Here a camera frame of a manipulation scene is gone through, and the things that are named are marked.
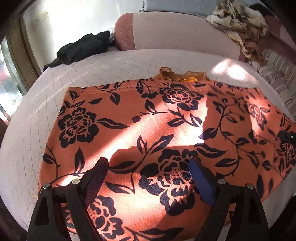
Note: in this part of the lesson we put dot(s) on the stained glass window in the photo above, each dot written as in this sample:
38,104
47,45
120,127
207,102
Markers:
12,89

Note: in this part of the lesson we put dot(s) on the black garment pile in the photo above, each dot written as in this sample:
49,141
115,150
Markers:
87,46

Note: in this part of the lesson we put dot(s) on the striped floral bedding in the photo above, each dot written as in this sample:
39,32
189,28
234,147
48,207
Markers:
279,72

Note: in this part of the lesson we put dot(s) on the grey pillow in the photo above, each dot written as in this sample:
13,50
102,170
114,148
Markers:
201,8

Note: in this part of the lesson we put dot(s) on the pink rolled bolster quilt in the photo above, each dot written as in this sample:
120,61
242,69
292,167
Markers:
175,31

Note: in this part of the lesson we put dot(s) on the orange floral long-sleeve shirt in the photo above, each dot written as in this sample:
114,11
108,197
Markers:
148,130

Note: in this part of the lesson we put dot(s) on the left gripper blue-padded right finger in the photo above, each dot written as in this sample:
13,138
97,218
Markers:
249,220

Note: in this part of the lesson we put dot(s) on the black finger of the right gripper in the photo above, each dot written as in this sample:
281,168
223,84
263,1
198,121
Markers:
289,137

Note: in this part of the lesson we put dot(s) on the brown cream patterned blanket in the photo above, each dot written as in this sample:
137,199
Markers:
244,26

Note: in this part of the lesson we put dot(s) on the quilted pink bed cover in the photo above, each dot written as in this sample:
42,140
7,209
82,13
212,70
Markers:
28,131

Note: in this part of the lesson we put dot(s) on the brown wooden window frame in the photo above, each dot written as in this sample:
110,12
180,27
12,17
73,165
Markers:
22,55

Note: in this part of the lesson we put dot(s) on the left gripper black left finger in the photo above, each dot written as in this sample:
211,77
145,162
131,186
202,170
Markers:
48,222

